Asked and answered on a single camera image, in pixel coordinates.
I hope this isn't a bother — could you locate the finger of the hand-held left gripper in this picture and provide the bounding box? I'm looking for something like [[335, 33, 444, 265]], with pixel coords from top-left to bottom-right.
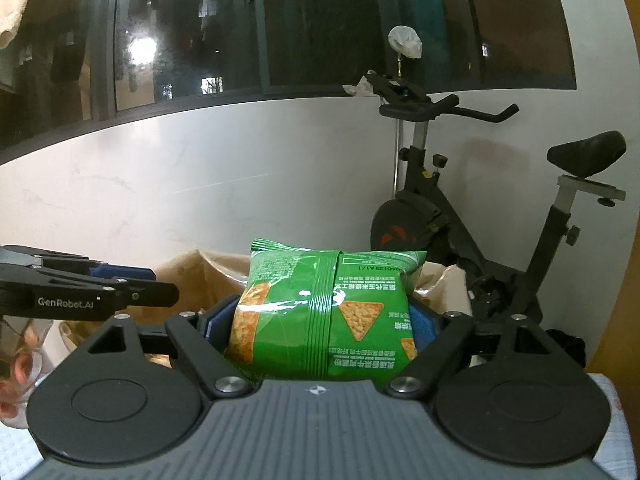
[[0, 266, 180, 319], [0, 245, 157, 284]]

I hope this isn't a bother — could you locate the hanging beige cloth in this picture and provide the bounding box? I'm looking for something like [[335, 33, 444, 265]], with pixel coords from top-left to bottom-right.
[[0, 0, 51, 50]]

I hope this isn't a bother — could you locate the dark framed window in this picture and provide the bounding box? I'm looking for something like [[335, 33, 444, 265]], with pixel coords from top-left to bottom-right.
[[0, 0, 578, 153]]

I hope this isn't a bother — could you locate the crumpled white tissue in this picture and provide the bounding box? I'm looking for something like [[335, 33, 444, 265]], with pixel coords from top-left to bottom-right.
[[342, 77, 377, 97]]

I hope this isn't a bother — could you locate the red printed plastic bag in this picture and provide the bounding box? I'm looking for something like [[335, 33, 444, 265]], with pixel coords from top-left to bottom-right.
[[0, 316, 53, 430]]

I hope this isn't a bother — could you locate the brown cardboard box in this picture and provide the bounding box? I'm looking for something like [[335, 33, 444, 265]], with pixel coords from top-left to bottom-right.
[[60, 247, 473, 376]]

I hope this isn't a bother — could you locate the white plastic bag on pole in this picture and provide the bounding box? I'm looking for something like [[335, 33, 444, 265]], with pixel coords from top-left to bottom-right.
[[387, 25, 423, 59]]

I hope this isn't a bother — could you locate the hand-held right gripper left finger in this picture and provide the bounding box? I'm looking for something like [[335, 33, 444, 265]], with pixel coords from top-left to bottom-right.
[[75, 296, 253, 401]]

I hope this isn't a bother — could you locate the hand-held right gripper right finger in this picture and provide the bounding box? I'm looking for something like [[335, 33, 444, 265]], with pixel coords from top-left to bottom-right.
[[384, 296, 563, 401]]

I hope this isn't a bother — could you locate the black exercise bike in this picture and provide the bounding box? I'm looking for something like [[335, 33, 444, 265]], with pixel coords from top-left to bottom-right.
[[365, 72, 628, 376]]

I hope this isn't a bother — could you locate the green triangle chips bag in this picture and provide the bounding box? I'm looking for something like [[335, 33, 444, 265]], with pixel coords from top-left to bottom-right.
[[223, 238, 429, 389]]

